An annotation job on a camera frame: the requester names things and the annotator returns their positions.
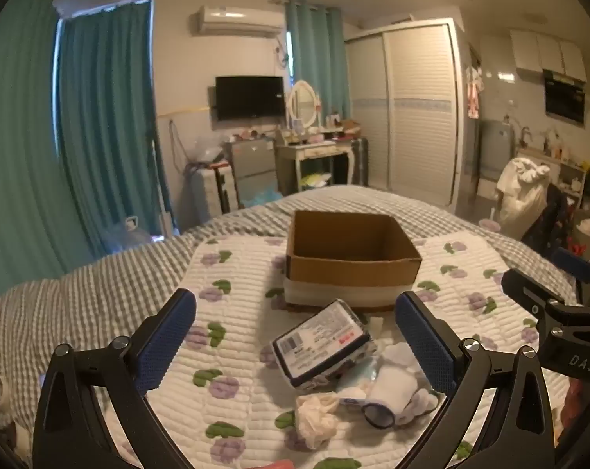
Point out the white air conditioner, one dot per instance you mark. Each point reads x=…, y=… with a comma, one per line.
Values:
x=238, y=20

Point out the blue plastic bag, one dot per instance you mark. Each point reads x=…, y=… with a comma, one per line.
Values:
x=261, y=198

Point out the hanging pink white clothes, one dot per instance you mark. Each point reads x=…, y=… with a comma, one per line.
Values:
x=474, y=88

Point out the white dressing table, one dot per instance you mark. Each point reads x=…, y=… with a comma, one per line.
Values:
x=314, y=151

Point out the silver mini fridge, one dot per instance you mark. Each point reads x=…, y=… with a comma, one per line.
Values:
x=253, y=163

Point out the small blue white packet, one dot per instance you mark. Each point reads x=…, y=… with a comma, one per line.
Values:
x=356, y=386

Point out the white sock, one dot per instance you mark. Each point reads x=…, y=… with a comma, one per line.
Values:
x=390, y=393

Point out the clear water jug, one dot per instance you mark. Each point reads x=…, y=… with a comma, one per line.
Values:
x=128, y=234

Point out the person's right hand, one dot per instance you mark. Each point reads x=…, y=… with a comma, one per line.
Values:
x=577, y=403

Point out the cluttered white shelf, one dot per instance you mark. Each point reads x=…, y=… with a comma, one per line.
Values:
x=568, y=166

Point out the clear plastic bag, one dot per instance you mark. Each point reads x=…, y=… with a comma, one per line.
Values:
x=206, y=149

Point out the narrow teal curtain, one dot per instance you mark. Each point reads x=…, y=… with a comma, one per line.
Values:
x=319, y=53

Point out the grey appliance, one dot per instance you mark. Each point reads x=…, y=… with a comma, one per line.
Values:
x=495, y=149

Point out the white drawer unit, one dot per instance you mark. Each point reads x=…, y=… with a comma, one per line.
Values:
x=216, y=190

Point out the floral quilted blanket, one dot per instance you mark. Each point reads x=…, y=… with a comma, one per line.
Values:
x=236, y=303

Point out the white sliding-door wardrobe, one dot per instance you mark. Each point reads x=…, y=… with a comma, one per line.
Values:
x=412, y=112

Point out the brown cardboard box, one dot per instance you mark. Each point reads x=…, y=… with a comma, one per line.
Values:
x=353, y=273

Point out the cream cloth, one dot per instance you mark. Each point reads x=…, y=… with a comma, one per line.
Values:
x=317, y=420

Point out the black wall television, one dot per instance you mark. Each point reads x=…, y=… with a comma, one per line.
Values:
x=249, y=97

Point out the white oval vanity mirror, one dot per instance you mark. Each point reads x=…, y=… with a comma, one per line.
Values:
x=303, y=105

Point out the white fluffy cloth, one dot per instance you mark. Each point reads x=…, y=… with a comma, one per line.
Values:
x=397, y=354

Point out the black range hood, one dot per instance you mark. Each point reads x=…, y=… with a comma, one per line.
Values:
x=563, y=97

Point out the dark-edged tissue packet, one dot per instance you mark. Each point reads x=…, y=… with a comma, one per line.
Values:
x=319, y=344

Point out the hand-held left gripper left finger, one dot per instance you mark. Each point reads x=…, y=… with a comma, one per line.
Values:
x=165, y=339

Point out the wide teal curtain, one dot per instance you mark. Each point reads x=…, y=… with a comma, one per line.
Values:
x=21, y=156

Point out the dark floral garment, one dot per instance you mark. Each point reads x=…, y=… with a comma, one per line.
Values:
x=551, y=220

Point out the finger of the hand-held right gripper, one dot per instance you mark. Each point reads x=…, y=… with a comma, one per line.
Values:
x=576, y=261
x=529, y=293

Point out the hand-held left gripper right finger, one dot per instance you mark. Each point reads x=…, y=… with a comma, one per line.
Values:
x=424, y=342

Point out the white wall cabinets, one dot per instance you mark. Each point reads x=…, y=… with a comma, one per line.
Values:
x=544, y=53

